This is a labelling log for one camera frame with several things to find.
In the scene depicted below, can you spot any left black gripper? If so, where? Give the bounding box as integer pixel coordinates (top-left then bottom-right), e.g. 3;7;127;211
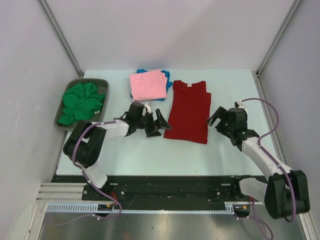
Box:
135;108;171;137

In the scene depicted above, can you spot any red t shirt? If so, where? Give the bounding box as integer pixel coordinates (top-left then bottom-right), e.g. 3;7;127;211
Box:
164;80;212;145

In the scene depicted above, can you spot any grey plastic tray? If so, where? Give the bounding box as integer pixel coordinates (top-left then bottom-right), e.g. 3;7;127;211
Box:
54;78;109;131

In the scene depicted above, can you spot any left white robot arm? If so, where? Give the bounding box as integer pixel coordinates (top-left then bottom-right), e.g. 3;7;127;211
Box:
63;101;172;200

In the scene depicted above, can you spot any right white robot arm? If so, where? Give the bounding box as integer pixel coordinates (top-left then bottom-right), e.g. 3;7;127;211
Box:
207;106;311;219

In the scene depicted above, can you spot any pink folded t shirt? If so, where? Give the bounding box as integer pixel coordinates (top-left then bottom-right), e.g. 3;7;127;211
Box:
129;69;168;103

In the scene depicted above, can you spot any green t shirt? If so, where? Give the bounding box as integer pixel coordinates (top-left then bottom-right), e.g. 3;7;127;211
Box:
58;82;106;126

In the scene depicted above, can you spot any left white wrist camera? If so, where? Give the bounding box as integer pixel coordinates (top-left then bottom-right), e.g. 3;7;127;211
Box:
142;102;152;116

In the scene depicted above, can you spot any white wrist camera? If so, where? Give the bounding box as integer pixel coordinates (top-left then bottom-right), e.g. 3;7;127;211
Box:
142;102;152;116
234;100;247;110

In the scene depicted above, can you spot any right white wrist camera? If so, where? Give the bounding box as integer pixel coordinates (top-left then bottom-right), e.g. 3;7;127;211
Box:
234;100;247;110

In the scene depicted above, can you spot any right aluminium side rail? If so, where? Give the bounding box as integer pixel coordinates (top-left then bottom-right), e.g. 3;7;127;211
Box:
251;70;287;164

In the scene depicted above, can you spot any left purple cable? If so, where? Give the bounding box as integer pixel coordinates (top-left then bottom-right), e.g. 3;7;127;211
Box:
53;119;123;226

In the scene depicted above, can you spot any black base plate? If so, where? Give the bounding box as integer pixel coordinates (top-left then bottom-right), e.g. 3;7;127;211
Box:
52;175;254;219

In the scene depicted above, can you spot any white slotted cable duct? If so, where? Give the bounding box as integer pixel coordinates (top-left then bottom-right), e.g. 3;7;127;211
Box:
46;202;251;215

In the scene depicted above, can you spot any right aluminium frame post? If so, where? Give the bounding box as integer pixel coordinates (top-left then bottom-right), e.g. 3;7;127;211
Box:
255;0;304;77

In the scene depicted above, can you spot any aluminium frame post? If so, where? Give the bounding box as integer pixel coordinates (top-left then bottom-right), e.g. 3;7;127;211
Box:
255;0;304;77
37;0;84;78

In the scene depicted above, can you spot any left aluminium frame post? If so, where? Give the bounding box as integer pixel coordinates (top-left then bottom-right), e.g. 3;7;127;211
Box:
37;0;84;78

